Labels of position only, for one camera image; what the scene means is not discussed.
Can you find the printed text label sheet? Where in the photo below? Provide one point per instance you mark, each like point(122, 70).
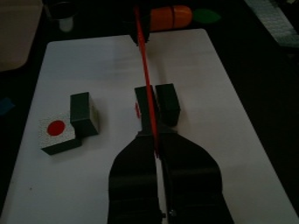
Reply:
point(277, 23)

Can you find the white cutting board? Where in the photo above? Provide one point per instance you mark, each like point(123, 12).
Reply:
point(234, 145)

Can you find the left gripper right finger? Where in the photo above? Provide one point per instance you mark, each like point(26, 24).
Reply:
point(194, 186)

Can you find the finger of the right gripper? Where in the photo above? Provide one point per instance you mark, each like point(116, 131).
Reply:
point(140, 32)
point(64, 17)

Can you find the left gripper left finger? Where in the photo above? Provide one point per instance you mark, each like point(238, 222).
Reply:
point(134, 180)

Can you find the green toy sushi piece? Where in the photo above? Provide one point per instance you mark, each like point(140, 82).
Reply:
point(82, 110)
point(140, 122)
point(168, 105)
point(56, 128)

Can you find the orange toy carrot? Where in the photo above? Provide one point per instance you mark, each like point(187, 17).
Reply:
point(171, 17)

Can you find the red-edged white toy knife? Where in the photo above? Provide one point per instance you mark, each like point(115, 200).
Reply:
point(147, 87)

